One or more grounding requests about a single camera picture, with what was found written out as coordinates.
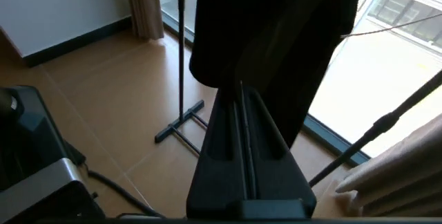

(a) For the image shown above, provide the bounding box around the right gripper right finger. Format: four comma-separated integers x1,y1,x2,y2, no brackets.
241,84,318,219

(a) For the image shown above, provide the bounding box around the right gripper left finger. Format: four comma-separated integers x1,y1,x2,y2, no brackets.
185,84,253,219

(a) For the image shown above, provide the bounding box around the black knit garment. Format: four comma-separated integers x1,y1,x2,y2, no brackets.
189,0,367,149

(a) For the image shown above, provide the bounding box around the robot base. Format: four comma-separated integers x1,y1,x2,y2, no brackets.
0,84,107,224

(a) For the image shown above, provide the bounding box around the black clothes rack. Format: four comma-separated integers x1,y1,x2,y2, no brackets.
154,0,442,188

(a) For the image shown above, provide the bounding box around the pink clothes hanger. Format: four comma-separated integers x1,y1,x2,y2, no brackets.
340,12,442,39

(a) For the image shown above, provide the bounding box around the window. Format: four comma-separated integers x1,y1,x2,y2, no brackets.
157,0,442,168

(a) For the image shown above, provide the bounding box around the beige curtain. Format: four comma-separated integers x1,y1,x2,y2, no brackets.
123,0,165,41

